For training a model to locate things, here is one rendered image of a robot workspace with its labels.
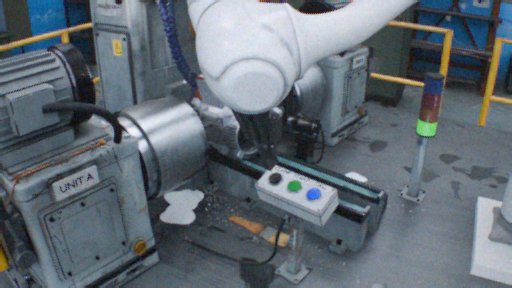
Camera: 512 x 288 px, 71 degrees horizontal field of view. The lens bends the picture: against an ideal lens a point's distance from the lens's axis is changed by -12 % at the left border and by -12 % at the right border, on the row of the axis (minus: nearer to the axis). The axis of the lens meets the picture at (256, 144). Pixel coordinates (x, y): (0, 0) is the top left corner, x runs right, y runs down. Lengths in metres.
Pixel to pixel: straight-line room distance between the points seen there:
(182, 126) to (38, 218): 0.42
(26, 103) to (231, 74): 0.45
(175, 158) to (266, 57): 0.61
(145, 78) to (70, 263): 0.66
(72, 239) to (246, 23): 0.60
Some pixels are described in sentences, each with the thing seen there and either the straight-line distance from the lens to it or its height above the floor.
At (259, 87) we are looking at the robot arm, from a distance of 0.44.
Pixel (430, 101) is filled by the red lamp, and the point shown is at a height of 1.14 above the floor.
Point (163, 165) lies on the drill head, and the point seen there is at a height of 1.06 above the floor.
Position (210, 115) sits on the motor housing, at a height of 1.06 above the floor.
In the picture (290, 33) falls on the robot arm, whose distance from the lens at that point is 0.48.
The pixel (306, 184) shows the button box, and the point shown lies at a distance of 0.86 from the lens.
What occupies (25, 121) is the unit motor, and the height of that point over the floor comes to 1.27.
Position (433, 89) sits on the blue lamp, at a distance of 1.22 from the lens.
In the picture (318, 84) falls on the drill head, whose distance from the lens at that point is 1.46.
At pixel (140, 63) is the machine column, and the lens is 1.30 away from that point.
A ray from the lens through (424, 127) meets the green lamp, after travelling 1.26.
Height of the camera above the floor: 1.53
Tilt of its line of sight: 26 degrees down
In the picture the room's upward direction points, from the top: straight up
